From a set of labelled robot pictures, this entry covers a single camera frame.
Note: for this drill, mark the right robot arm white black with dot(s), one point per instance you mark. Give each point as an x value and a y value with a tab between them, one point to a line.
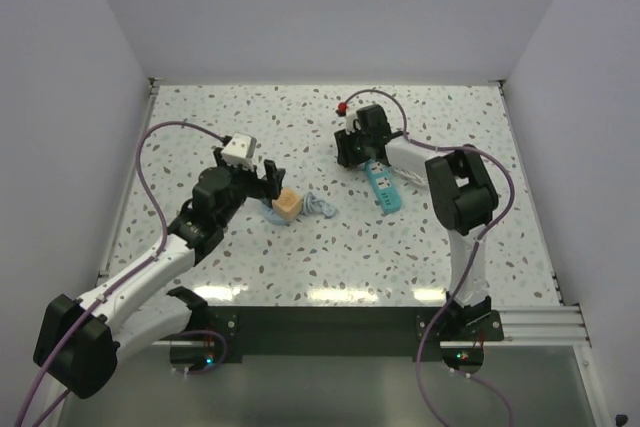
463	199

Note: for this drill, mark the teal power strip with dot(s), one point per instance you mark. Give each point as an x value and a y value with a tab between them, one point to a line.
380	180

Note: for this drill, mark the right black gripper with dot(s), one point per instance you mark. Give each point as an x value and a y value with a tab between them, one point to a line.
346	156

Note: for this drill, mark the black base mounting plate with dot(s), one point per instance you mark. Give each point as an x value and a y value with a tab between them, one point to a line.
228	334

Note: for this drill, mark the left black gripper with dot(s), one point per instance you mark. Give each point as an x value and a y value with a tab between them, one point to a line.
268	188

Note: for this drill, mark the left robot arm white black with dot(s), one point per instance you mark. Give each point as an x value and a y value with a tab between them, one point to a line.
77	342

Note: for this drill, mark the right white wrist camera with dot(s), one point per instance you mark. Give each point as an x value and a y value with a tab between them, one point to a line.
349	117

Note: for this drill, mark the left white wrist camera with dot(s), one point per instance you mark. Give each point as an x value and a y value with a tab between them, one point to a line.
239	151

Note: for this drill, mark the round light blue socket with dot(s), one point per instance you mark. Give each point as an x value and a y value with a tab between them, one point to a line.
271	216

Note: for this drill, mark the beige cube socket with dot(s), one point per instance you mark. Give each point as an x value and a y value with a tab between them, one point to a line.
288	205

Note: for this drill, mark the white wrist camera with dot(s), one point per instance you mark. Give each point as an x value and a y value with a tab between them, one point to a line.
239	151
349	117

